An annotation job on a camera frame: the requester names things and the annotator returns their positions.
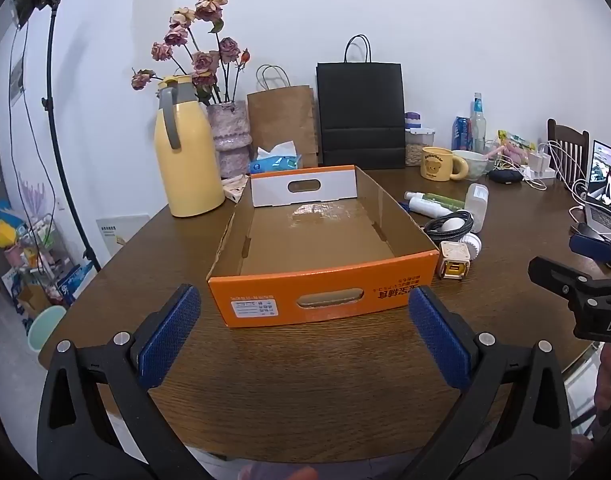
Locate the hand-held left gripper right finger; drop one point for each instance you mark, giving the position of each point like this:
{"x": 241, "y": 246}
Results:
{"x": 440, "y": 340}

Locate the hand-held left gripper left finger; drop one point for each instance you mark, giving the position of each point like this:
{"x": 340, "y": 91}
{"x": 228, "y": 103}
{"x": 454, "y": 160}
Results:
{"x": 170, "y": 335}

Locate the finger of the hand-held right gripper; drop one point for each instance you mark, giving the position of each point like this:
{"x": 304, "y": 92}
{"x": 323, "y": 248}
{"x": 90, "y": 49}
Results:
{"x": 588, "y": 246}
{"x": 560, "y": 280}

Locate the clear cotton swab box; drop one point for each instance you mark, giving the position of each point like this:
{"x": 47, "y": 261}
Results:
{"x": 476, "y": 205}

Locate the white round charger puck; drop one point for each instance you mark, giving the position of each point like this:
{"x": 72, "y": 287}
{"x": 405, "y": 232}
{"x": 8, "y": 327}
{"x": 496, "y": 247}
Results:
{"x": 453, "y": 222}

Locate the white tube bottle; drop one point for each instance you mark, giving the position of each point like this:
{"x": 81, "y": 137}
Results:
{"x": 428, "y": 208}

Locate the green spray bottle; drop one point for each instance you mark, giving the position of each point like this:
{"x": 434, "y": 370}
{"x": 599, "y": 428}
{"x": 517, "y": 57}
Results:
{"x": 445, "y": 202}

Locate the clear bottle with blue cap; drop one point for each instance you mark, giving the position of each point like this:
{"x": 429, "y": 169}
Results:
{"x": 478, "y": 125}

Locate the orange cardboard box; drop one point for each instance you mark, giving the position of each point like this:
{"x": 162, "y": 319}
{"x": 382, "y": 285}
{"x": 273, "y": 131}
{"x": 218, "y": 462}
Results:
{"x": 310, "y": 240}

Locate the person's right hand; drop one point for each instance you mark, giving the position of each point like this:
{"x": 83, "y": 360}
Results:
{"x": 610, "y": 380}

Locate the laptop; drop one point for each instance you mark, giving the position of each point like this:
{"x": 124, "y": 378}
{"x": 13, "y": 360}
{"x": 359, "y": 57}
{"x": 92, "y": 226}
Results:
{"x": 608, "y": 175}

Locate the gold white cube gadget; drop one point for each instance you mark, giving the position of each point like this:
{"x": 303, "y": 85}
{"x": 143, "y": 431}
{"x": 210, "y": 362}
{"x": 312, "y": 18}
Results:
{"x": 453, "y": 260}

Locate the white round device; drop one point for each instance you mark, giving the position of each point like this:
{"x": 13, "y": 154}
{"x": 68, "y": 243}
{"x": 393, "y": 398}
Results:
{"x": 473, "y": 246}

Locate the white power strip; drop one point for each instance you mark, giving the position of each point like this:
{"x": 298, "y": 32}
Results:
{"x": 538, "y": 162}

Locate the dark pouch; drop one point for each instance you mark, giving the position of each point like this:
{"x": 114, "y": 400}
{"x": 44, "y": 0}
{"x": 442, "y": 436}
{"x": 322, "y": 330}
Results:
{"x": 505, "y": 176}

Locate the blue printed packet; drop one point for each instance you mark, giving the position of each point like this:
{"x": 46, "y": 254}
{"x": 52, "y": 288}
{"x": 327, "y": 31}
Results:
{"x": 73, "y": 282}

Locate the white labelled board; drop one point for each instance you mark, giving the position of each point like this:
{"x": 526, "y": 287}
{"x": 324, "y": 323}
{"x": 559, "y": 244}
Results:
{"x": 120, "y": 235}

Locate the wooden chair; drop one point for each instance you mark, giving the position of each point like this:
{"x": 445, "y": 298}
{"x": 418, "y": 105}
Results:
{"x": 568, "y": 135}

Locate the pink toy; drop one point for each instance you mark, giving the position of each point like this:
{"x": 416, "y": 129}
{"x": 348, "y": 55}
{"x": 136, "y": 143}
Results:
{"x": 510, "y": 150}

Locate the pale green bin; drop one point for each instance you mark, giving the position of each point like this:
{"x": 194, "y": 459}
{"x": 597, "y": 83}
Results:
{"x": 45, "y": 330}

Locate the yellow green snack packet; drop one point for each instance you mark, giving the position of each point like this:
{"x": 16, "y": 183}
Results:
{"x": 508, "y": 136}

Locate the white bowl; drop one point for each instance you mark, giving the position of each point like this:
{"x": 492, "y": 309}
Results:
{"x": 473, "y": 165}

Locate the small cardboard floor box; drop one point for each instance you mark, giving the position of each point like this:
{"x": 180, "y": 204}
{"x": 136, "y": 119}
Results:
{"x": 33, "y": 300}

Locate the white product box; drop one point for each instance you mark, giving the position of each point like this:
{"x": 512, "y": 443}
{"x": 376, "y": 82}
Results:
{"x": 234, "y": 190}

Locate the cluttered storage rack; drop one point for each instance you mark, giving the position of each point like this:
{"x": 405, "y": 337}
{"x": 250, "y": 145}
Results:
{"x": 35, "y": 245}

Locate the yellow bear mug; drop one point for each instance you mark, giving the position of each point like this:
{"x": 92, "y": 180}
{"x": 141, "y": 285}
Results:
{"x": 435, "y": 165}

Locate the blue drink carton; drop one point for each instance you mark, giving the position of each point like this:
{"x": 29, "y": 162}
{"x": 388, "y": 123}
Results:
{"x": 460, "y": 132}

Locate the yellow thermos jug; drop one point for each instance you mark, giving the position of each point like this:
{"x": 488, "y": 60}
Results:
{"x": 185, "y": 160}

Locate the clear jar of oats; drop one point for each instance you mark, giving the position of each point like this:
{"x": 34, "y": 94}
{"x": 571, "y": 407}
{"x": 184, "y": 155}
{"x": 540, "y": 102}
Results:
{"x": 418, "y": 150}

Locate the blue tissue pack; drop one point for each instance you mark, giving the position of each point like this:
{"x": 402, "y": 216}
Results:
{"x": 275, "y": 165}

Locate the black paper bag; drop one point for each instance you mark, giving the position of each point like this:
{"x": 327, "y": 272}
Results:
{"x": 360, "y": 110}

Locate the brown paper bag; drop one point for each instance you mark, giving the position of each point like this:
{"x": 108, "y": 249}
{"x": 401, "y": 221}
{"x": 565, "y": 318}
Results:
{"x": 280, "y": 115}

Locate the dried rose bouquet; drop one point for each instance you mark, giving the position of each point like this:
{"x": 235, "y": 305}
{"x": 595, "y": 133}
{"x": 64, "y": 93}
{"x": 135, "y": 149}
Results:
{"x": 203, "y": 62}

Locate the black light stand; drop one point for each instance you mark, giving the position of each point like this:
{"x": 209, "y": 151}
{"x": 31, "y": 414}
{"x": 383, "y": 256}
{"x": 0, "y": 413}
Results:
{"x": 49, "y": 60}

